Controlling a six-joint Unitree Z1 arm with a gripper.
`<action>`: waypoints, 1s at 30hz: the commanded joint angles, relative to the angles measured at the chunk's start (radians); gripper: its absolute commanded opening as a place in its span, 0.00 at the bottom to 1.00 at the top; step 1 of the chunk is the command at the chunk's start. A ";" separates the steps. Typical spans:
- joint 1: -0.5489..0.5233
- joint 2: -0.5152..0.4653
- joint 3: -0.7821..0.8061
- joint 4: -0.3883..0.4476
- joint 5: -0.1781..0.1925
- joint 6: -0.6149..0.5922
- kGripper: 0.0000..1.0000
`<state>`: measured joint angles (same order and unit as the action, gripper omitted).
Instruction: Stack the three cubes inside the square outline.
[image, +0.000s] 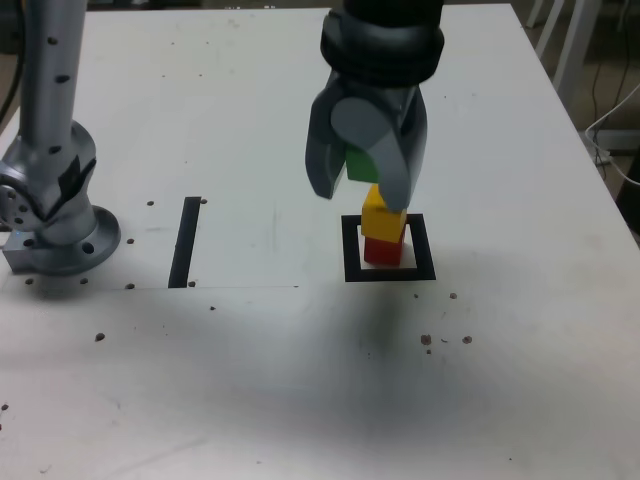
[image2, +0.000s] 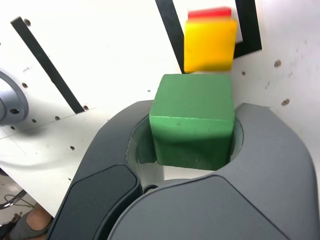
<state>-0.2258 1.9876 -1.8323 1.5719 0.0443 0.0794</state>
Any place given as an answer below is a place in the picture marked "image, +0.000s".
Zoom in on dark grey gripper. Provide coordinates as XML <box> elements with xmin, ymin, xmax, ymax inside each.
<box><xmin>303</xmin><ymin>68</ymin><xmax>431</xmax><ymax>212</ymax></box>

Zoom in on green cube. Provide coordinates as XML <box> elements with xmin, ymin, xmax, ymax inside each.
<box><xmin>345</xmin><ymin>144</ymin><xmax>382</xmax><ymax>184</ymax></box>

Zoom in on yellow cube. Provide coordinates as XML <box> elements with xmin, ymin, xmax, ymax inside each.
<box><xmin>360</xmin><ymin>183</ymin><xmax>408</xmax><ymax>245</ymax></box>

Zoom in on red cube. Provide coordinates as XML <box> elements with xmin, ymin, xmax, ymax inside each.
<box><xmin>363</xmin><ymin>235</ymin><xmax>406</xmax><ymax>266</ymax></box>

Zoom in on black tape square outline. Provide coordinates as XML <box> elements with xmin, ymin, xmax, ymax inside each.
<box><xmin>340</xmin><ymin>213</ymin><xmax>437</xmax><ymax>284</ymax></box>

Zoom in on black tape strip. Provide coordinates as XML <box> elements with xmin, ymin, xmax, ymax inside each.
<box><xmin>167</xmin><ymin>196</ymin><xmax>202</xmax><ymax>290</ymax></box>

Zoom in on white furniture legs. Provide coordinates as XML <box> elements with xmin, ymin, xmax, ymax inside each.
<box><xmin>524</xmin><ymin>0</ymin><xmax>601</xmax><ymax>101</ymax></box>

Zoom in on white cable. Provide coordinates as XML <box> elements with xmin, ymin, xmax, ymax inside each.
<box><xmin>583</xmin><ymin>82</ymin><xmax>640</xmax><ymax>189</ymax></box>

